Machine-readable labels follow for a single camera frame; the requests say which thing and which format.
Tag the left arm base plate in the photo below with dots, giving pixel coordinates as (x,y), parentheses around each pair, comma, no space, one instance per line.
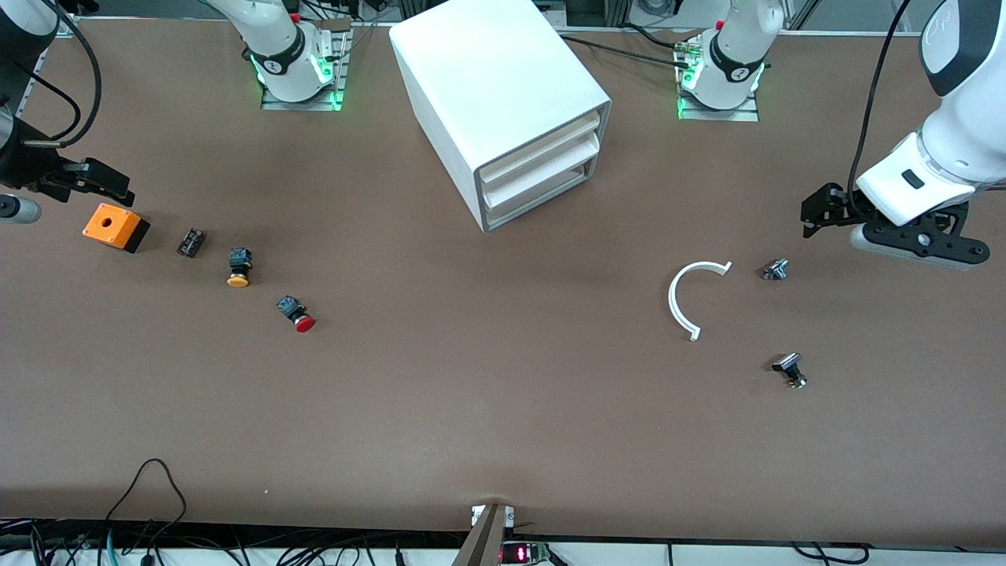
(743,115)

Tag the black left camera bracket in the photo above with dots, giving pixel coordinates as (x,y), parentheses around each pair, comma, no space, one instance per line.
(923,236)

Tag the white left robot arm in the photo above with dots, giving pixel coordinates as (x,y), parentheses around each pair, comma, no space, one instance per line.
(959,134)

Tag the small silver metal part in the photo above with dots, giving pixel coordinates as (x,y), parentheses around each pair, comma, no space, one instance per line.
(775,270)

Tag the device with red display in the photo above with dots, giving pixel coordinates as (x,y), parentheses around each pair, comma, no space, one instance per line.
(519,553)

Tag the aluminium frame profile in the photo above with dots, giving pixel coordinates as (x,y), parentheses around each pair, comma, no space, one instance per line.
(66,26)

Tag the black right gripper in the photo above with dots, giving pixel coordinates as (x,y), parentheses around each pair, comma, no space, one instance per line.
(23,167)

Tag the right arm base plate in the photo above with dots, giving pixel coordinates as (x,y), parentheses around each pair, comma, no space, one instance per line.
(314,104)

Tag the orange box with hole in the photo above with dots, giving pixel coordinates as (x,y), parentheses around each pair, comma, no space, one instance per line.
(110,224)

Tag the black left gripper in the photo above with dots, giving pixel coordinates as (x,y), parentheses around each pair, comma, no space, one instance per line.
(835,206)

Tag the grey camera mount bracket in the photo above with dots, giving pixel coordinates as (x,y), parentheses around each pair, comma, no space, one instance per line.
(483,542)

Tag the small black contact block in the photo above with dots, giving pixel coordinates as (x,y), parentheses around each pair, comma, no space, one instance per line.
(191,242)

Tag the red push button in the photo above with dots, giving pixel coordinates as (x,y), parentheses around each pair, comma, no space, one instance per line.
(297,314)

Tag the yellow push button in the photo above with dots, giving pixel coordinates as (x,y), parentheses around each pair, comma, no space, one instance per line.
(238,271)

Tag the white curved plastic piece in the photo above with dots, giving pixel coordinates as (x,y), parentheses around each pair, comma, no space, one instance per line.
(672,300)

